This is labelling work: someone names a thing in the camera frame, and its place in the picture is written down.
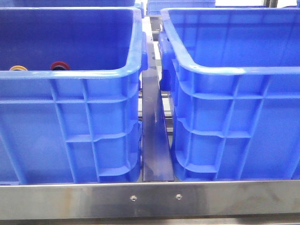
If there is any red mushroom push button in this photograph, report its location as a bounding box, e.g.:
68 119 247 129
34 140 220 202
50 61 70 70

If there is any yellow mushroom push button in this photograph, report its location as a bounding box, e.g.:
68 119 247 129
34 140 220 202
9 65 28 71

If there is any steel divider bar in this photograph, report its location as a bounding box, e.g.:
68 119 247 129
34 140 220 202
142 34 174 182

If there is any left front blue bin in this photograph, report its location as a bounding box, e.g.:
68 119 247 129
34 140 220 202
0 7 148 185

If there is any blue bin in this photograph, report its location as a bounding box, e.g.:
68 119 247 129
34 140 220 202
146 0 216 15
0 0 144 18
160 7 300 181
0 7 148 185

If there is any right front blue bin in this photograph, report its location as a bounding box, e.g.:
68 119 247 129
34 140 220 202
160 7 300 181

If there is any rear centre blue bin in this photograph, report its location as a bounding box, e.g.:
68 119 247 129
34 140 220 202
146 0 216 15

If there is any rear left blue bin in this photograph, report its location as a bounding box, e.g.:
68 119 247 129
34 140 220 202
0 0 144 18

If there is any steel front shelf rail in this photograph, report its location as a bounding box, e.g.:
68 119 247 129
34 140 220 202
0 180 300 220

